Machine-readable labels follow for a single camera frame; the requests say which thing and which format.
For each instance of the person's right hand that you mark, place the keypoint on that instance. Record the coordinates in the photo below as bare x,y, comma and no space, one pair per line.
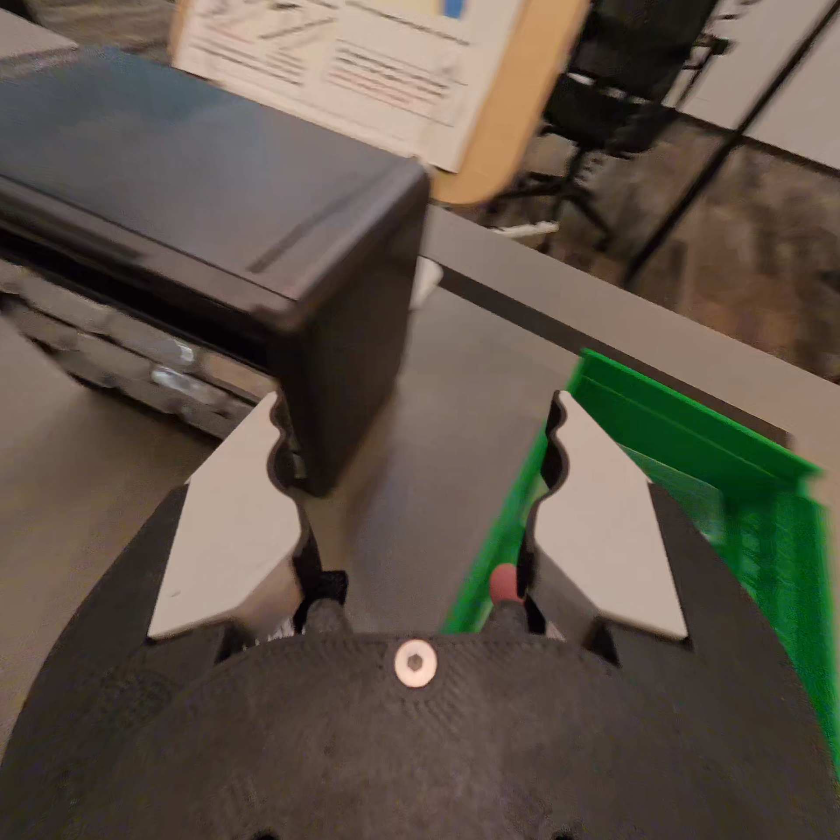
506,583

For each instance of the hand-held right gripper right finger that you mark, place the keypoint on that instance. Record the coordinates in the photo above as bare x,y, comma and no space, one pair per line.
604,525

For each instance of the printed instruction sheet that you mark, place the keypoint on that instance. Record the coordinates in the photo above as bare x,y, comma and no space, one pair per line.
367,79

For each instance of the black office chair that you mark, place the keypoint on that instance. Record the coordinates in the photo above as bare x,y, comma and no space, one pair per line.
610,105

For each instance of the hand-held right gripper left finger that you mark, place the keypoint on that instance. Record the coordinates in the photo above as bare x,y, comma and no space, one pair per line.
229,525

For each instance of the green plastic bin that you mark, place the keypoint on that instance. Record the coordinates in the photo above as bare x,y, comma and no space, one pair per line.
656,420

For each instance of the stack of clear drawers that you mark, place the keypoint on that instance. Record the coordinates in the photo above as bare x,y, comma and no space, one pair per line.
131,354

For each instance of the black floor stand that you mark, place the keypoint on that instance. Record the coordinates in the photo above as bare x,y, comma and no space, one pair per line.
722,151

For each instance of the white stand base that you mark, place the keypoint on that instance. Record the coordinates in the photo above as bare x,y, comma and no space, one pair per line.
426,282

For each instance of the black drawer cabinet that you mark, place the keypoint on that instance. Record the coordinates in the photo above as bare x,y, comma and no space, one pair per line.
197,184

